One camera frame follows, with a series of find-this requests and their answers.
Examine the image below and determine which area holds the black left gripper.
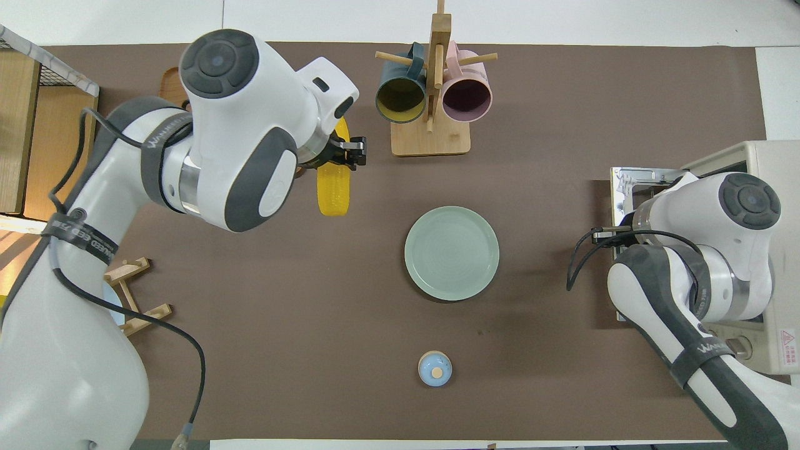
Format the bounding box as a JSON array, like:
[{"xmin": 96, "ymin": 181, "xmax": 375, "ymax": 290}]
[{"xmin": 295, "ymin": 136, "xmax": 368, "ymax": 181}]

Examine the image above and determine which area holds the yellow corn cob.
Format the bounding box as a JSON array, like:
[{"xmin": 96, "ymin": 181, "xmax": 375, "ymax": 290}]
[{"xmin": 317, "ymin": 117, "xmax": 352, "ymax": 218}]

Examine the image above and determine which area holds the mint green plate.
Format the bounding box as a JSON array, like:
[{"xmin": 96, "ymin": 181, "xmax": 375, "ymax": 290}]
[{"xmin": 404, "ymin": 206, "xmax": 500, "ymax": 302}]

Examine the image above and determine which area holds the cream toaster oven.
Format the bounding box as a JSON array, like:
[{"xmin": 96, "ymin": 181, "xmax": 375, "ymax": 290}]
[{"xmin": 681, "ymin": 141, "xmax": 800, "ymax": 376}]

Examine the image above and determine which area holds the dark blue mug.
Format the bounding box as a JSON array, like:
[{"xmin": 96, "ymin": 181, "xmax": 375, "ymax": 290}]
[{"xmin": 375, "ymin": 42, "xmax": 429, "ymax": 124}]

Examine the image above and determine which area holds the wooden mug rack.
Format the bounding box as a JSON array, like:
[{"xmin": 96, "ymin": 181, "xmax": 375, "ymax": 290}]
[{"xmin": 375, "ymin": 0, "xmax": 499, "ymax": 157}]

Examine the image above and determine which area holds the pink mug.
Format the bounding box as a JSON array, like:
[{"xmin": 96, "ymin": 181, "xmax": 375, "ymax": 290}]
[{"xmin": 441, "ymin": 41, "xmax": 493, "ymax": 123}]

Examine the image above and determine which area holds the brown table mat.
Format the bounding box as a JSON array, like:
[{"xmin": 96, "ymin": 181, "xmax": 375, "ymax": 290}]
[{"xmin": 0, "ymin": 42, "xmax": 768, "ymax": 441}]

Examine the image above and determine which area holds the brown wooden tray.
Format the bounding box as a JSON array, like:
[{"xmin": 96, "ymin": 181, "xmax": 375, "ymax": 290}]
[{"xmin": 159, "ymin": 66, "xmax": 310, "ymax": 180}]

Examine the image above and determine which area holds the small blue bell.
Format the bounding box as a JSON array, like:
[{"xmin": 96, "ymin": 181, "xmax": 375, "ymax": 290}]
[{"xmin": 417, "ymin": 351, "xmax": 453, "ymax": 388}]

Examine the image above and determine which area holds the wooden plate rack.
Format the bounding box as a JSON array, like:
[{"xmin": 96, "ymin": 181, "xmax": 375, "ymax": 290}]
[{"xmin": 103, "ymin": 256, "xmax": 173, "ymax": 337}]

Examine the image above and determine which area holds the light blue plate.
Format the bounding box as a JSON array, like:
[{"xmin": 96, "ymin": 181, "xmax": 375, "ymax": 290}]
[{"xmin": 103, "ymin": 281, "xmax": 124, "ymax": 326}]

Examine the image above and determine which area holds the narrow wooden board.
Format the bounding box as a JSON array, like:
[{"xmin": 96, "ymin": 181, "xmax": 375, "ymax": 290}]
[{"xmin": 25, "ymin": 87, "xmax": 98, "ymax": 223}]

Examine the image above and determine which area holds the large wooden board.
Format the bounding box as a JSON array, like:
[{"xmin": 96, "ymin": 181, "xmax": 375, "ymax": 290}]
[{"xmin": 0, "ymin": 53, "xmax": 41, "ymax": 213}]

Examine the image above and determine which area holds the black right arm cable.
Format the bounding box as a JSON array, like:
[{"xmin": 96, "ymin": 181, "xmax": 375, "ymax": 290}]
[{"xmin": 566, "ymin": 226, "xmax": 688, "ymax": 291}]

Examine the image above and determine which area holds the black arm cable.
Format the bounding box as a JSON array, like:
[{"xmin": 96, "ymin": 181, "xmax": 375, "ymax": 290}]
[
  {"xmin": 49, "ymin": 107, "xmax": 207, "ymax": 448},
  {"xmin": 566, "ymin": 226, "xmax": 688, "ymax": 291}
]

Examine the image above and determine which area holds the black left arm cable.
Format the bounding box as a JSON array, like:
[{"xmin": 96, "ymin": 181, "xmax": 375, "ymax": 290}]
[{"xmin": 49, "ymin": 107, "xmax": 207, "ymax": 448}]

